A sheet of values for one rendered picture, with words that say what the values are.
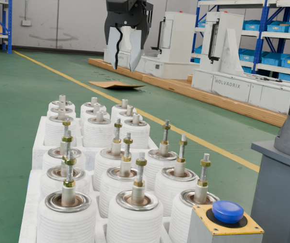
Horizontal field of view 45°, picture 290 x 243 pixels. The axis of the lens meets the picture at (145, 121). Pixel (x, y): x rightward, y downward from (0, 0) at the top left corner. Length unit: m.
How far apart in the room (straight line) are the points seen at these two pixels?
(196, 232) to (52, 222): 0.23
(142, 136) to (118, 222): 0.55
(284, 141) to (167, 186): 0.31
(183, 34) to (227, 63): 0.83
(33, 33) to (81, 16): 1.00
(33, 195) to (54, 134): 0.34
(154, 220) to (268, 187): 0.39
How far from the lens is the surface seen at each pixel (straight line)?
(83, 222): 0.59
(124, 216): 0.60
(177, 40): 3.99
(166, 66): 3.94
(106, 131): 1.10
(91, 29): 7.38
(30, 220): 0.71
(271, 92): 2.82
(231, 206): 0.48
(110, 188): 0.71
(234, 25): 3.51
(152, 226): 0.61
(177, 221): 0.66
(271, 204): 0.93
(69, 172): 0.59
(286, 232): 0.92
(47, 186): 0.70
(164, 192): 0.74
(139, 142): 1.12
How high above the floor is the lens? 0.53
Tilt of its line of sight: 14 degrees down
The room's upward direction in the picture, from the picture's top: 6 degrees clockwise
